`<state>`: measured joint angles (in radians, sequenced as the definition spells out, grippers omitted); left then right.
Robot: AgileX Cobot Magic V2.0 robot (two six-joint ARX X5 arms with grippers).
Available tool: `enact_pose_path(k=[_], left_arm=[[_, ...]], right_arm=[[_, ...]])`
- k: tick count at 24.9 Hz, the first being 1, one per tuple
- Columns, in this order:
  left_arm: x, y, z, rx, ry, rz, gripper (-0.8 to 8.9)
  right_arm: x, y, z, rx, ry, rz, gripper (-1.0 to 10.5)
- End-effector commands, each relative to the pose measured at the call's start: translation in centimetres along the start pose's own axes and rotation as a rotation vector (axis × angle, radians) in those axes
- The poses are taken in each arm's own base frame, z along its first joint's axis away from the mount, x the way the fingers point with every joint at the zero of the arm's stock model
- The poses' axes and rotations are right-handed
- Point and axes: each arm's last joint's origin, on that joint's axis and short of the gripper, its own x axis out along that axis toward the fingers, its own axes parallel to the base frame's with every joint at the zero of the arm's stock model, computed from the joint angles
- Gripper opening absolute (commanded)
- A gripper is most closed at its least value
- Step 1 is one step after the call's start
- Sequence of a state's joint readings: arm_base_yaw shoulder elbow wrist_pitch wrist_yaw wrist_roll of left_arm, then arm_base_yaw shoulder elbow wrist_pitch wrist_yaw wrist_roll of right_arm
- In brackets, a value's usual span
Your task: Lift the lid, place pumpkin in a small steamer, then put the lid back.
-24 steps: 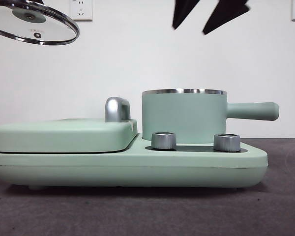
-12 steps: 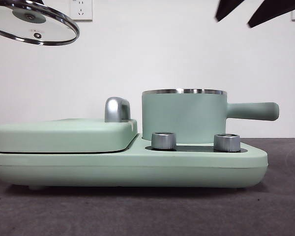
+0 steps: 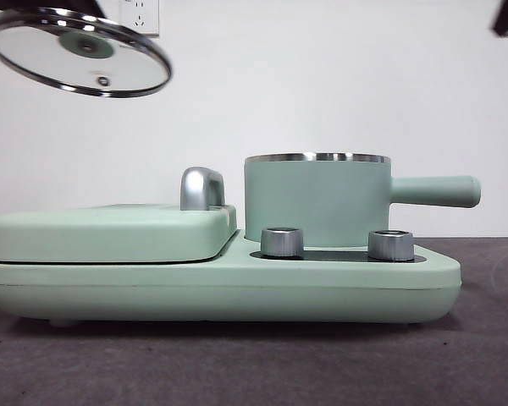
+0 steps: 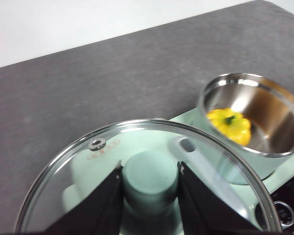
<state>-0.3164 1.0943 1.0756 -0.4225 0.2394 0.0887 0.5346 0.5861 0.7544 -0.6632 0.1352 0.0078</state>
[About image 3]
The white wall socket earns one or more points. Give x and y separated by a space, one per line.
148 10

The glass lid with green knob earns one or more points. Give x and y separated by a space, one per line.
84 44

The round silver control knob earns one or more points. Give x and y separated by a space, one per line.
281 243
391 245

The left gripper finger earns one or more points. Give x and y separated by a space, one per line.
94 7

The green breakfast machine base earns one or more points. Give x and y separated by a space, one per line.
364 287

